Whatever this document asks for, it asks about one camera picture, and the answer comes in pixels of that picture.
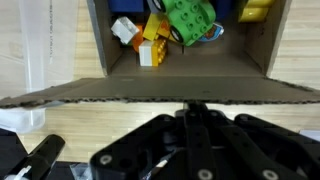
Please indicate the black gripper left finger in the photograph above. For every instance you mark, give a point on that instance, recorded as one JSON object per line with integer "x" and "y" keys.
{"x": 181, "y": 141}

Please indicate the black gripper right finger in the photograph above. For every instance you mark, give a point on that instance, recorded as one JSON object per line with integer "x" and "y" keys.
{"x": 253, "y": 149}

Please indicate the brown cardboard box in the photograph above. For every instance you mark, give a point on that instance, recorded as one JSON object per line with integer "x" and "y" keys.
{"x": 233, "y": 69}

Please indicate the white yellow toy brick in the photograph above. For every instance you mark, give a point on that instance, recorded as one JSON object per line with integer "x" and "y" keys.
{"x": 152, "y": 53}

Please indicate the green toy car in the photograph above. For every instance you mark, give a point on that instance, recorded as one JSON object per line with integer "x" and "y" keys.
{"x": 189, "y": 19}

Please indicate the white toy block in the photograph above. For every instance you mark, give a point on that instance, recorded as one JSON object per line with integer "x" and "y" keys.
{"x": 124, "y": 29}

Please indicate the yellow round toy piece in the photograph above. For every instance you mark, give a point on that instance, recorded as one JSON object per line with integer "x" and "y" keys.
{"x": 254, "y": 10}

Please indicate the blue toy brick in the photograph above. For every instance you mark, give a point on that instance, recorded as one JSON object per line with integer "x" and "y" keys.
{"x": 126, "y": 5}

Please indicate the clear plastic bin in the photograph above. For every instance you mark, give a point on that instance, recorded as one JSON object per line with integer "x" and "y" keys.
{"x": 37, "y": 44}

